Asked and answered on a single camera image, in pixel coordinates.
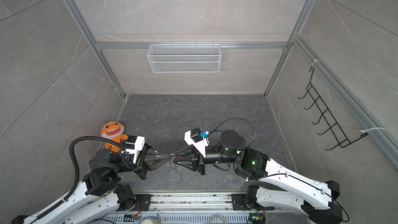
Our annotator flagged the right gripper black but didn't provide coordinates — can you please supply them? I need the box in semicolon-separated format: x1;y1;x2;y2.
175;142;240;175

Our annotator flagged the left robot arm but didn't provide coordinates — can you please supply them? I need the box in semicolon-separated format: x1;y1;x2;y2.
12;145;171;224

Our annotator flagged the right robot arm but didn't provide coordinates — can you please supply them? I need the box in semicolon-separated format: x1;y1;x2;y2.
171;128;343;224

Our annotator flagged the orange shark plush toy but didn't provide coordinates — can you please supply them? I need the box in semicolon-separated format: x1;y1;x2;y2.
101;121;128;143

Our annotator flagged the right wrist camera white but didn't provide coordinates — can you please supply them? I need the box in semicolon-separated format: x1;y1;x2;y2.
184;128;209;158

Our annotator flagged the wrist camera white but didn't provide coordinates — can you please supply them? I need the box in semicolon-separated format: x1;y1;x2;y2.
184;128;209;158
123;135;145;164

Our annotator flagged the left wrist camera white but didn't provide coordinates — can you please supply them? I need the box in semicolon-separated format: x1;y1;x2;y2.
123;135;145;164

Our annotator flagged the right camera black cable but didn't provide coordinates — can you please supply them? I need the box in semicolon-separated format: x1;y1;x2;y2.
207;118;257;148

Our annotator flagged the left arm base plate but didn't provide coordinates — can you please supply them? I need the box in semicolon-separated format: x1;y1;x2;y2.
119;194;152;213

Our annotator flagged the aluminium rail frame front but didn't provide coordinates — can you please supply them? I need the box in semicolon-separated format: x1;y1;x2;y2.
83;192;311;224

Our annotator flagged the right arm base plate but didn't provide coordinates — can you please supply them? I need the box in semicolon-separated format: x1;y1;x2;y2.
231;194;275;211

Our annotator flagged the black corrugated cable conduit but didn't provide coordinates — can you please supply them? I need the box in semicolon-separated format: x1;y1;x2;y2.
36;136;125;220

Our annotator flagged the white wire mesh basket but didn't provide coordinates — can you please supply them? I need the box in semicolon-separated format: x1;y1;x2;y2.
147;44;222;73

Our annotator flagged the black wire hook rack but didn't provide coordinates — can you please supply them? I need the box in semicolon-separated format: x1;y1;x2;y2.
298;67;368;151

